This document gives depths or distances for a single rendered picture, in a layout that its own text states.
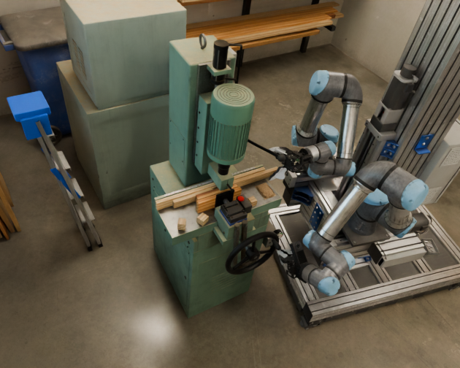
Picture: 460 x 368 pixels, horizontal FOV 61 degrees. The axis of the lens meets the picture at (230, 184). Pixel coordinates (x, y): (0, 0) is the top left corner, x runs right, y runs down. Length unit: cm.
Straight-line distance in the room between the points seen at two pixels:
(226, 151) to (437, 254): 190
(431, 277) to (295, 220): 95
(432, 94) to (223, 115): 90
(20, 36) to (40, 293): 173
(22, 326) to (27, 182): 119
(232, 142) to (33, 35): 195
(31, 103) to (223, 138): 98
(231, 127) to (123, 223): 160
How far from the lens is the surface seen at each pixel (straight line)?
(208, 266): 213
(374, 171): 159
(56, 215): 314
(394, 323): 292
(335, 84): 192
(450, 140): 222
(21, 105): 214
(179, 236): 179
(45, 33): 323
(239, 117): 156
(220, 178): 184
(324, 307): 251
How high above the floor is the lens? 234
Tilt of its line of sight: 45 degrees down
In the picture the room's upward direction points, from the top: 9 degrees clockwise
